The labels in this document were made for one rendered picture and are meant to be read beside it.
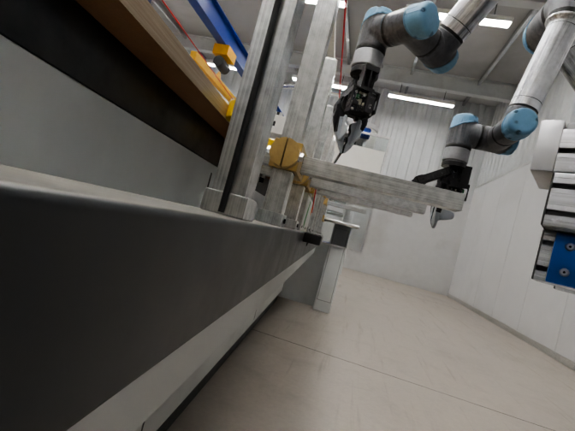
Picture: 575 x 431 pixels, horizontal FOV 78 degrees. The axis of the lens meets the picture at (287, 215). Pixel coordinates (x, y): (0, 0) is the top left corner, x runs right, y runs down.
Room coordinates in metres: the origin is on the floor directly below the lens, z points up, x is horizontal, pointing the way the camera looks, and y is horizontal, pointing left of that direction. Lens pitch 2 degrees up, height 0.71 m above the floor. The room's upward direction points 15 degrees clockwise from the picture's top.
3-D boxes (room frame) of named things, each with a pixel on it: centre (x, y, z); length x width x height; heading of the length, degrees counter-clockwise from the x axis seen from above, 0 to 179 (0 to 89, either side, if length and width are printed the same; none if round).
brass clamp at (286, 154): (0.65, 0.02, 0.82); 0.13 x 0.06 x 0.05; 173
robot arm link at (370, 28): (0.88, -0.10, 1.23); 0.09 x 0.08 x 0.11; 40
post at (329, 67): (0.87, -0.01, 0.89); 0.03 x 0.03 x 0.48; 83
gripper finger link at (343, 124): (0.88, -0.08, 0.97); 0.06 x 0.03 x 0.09; 13
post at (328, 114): (1.12, -0.04, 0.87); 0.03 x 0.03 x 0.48; 83
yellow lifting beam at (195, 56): (5.67, 1.65, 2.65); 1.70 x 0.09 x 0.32; 168
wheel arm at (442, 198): (0.65, -0.07, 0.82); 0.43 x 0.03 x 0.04; 83
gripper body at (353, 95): (0.88, -0.10, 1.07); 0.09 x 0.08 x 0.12; 13
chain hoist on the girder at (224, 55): (5.67, 1.65, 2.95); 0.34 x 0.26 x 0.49; 168
